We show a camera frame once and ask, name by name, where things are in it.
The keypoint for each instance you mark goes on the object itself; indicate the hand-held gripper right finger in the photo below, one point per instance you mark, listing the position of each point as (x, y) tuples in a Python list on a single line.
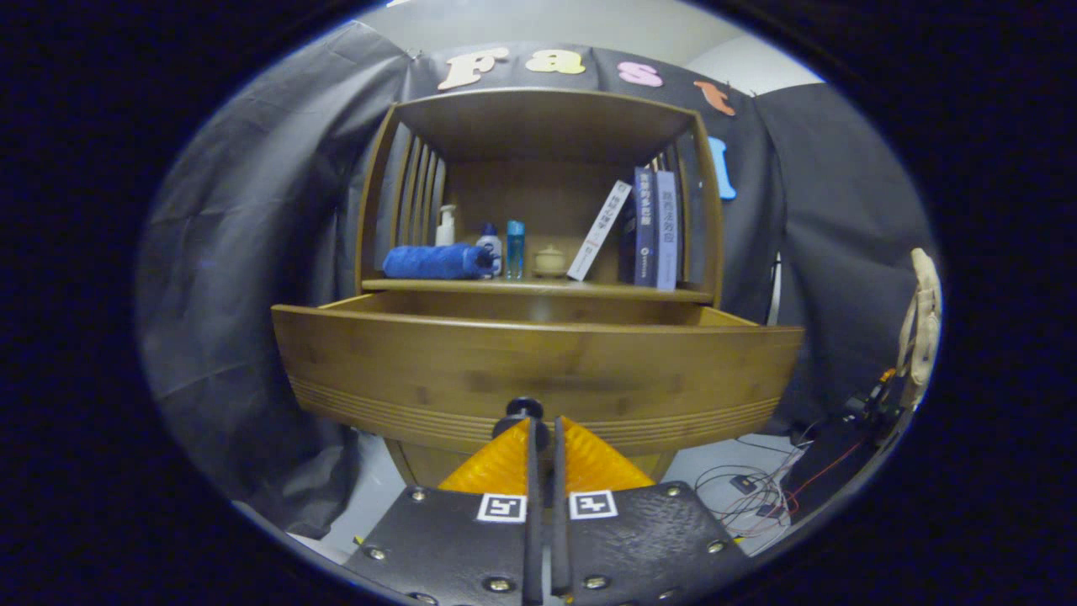
[(559, 539)]

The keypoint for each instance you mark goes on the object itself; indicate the wooden countertop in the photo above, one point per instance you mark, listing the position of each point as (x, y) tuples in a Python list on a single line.
[(538, 287)]

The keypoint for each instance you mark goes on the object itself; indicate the white bottle with blue cap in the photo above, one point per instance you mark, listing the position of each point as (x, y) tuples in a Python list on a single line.
[(490, 248)]

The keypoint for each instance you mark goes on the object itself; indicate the wooden cabinet with open shelf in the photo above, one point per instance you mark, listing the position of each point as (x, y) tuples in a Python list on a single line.
[(538, 126)]

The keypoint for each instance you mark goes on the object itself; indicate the clear blue bottle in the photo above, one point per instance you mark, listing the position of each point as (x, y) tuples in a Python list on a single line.
[(515, 251)]

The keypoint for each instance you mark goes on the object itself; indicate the blue folded towel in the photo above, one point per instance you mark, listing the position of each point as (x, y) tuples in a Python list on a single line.
[(433, 262)]

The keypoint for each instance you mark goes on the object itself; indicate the white book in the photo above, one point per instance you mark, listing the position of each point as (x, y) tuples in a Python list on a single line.
[(599, 230)]

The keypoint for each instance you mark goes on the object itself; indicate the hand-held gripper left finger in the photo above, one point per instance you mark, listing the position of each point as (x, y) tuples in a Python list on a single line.
[(533, 539)]

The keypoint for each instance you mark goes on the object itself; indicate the white pump bottle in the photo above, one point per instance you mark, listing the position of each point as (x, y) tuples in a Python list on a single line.
[(446, 229)]

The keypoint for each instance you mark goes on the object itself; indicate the pale purple book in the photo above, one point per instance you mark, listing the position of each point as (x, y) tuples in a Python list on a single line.
[(666, 231)]

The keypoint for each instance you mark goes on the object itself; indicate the dark blue book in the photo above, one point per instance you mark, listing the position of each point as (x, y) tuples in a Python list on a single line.
[(644, 227)]

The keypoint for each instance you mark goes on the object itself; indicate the beige lidded teacup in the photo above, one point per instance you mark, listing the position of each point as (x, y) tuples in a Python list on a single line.
[(550, 263)]

